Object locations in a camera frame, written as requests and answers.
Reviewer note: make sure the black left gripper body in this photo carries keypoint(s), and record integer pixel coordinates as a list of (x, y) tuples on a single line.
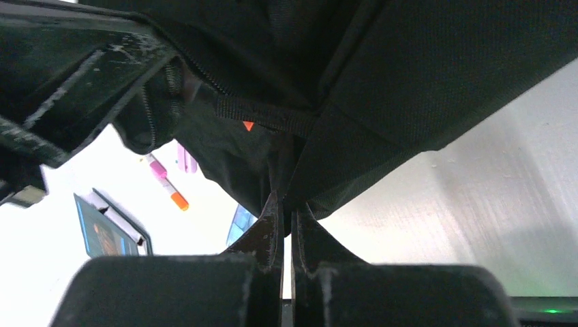
[(67, 70)]

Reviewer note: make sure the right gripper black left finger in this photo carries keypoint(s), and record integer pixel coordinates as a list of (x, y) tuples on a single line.
[(242, 286)]

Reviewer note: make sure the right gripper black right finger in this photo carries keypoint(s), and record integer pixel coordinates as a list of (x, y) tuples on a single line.
[(331, 286)]

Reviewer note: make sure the black student backpack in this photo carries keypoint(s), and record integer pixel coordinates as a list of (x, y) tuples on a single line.
[(343, 92)]

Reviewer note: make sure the orange capped white marker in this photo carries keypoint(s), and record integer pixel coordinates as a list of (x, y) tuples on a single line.
[(174, 194)]

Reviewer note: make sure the pink highlighter pen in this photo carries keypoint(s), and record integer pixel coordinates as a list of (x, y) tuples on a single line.
[(185, 161)]

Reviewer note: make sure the teal humor book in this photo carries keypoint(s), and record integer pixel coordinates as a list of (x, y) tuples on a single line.
[(107, 230)]

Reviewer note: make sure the black front mounting rail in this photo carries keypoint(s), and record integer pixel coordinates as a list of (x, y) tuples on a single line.
[(545, 311)]

